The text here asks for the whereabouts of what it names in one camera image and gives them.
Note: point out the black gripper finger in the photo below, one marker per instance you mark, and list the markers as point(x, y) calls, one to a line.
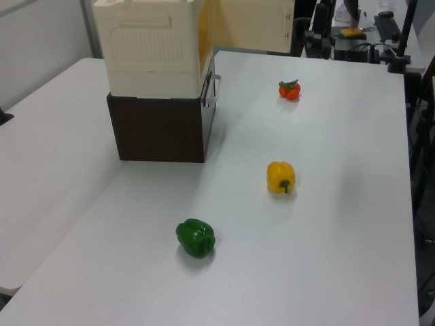
point(326, 47)
point(312, 44)

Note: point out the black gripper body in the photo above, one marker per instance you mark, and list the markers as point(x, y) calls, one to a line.
point(323, 15)

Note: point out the cream cabinet door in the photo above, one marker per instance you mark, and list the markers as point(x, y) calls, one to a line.
point(251, 23)

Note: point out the cream plastic cabinet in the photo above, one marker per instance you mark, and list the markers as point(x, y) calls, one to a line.
point(149, 51)

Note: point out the black equipment box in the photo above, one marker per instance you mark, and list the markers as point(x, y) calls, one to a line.
point(353, 51)

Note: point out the yellow sponge block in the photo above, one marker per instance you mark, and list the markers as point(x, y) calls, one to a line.
point(352, 32)

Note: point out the toy tomato cluster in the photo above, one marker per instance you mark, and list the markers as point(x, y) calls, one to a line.
point(290, 91)

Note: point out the black keyboard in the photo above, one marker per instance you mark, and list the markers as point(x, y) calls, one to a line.
point(387, 29)

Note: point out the black pole with clamp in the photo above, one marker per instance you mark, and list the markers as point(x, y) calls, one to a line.
point(404, 37)

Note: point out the yellow toy bell pepper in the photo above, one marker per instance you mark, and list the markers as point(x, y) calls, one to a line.
point(279, 175)

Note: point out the dark brown drawer box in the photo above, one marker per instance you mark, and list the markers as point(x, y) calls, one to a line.
point(159, 129)

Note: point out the green toy bell pepper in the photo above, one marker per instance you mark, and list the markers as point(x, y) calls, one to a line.
point(195, 237)

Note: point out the black camera tripod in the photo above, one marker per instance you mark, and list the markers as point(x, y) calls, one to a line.
point(423, 163)

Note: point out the grey partition post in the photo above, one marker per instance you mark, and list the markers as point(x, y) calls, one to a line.
point(91, 27)

